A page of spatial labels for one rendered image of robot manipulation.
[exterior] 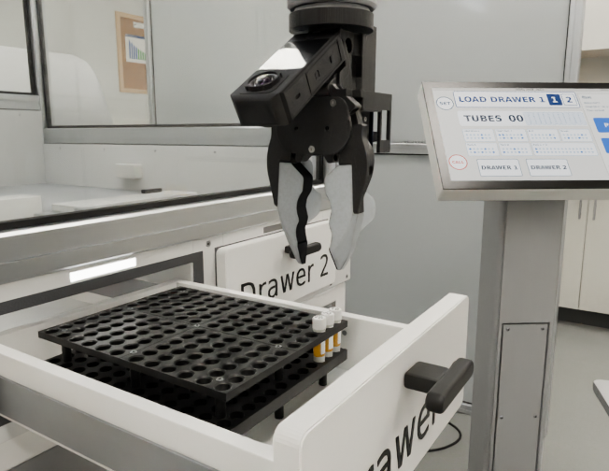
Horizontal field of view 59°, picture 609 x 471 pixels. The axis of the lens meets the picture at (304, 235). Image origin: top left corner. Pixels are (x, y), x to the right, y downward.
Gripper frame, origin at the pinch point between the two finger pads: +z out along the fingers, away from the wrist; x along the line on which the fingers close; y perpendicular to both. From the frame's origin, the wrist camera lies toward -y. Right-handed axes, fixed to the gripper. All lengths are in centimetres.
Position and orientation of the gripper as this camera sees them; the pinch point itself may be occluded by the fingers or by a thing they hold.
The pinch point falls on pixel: (316, 253)
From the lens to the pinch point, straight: 47.4
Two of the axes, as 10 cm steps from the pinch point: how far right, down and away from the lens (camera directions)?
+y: 5.4, -1.6, 8.3
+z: 0.0, 9.8, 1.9
